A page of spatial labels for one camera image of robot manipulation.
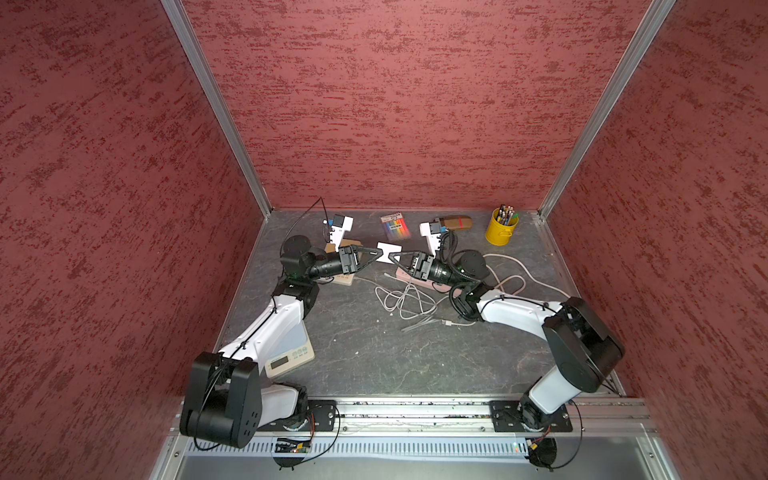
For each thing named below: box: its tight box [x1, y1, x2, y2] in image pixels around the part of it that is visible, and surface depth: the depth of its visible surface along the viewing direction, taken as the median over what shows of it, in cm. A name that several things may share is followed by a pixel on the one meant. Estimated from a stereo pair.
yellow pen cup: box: [485, 208, 519, 246], surface depth 108 cm
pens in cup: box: [496, 204, 519, 226], surface depth 99 cm
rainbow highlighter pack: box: [380, 212, 411, 240], surface depth 119 cm
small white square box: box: [376, 241, 403, 264], surface depth 71 cm
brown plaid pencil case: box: [442, 215, 473, 230], surface depth 116 cm
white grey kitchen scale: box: [264, 320, 315, 378], surface depth 83 cm
